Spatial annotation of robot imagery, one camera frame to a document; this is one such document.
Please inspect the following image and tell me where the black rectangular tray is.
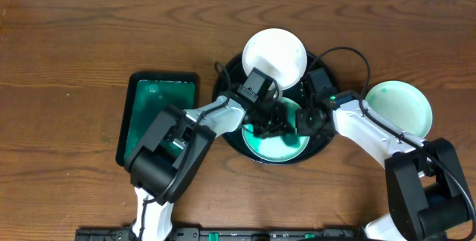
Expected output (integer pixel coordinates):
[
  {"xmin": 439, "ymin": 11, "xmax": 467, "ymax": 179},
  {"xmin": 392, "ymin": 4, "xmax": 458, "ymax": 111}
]
[{"xmin": 115, "ymin": 71, "xmax": 199, "ymax": 166}]

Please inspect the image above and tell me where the green sponge cloth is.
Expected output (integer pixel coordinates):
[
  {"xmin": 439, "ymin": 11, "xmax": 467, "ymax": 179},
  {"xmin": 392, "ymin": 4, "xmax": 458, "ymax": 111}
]
[{"xmin": 242, "ymin": 119, "xmax": 299, "ymax": 147}]

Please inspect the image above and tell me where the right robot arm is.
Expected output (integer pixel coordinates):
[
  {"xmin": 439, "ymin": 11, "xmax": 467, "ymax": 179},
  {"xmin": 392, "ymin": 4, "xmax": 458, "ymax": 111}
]
[{"xmin": 296, "ymin": 91, "xmax": 475, "ymax": 240}]

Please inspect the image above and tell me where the black round tray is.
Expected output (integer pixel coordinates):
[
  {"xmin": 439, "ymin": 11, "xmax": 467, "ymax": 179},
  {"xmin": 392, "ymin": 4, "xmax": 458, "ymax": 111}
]
[{"xmin": 212, "ymin": 52, "xmax": 339, "ymax": 165}]

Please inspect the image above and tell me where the teal plate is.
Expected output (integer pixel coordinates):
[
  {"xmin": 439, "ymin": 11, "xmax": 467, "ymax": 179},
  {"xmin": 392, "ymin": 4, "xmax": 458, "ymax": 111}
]
[
  {"xmin": 365, "ymin": 80, "xmax": 433, "ymax": 138},
  {"xmin": 242, "ymin": 97, "xmax": 310, "ymax": 163}
]

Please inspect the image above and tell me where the white plate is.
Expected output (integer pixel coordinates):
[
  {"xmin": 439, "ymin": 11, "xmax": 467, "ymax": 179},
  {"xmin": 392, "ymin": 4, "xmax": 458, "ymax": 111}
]
[{"xmin": 242, "ymin": 28, "xmax": 307, "ymax": 90}]

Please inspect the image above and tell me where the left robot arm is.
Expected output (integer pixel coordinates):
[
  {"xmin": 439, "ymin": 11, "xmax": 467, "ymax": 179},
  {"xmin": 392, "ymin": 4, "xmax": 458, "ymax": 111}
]
[{"xmin": 124, "ymin": 95, "xmax": 246, "ymax": 240}]

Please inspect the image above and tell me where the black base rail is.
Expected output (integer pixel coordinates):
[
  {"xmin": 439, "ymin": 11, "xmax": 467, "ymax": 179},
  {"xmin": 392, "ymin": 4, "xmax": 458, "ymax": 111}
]
[{"xmin": 74, "ymin": 228, "xmax": 368, "ymax": 241}]

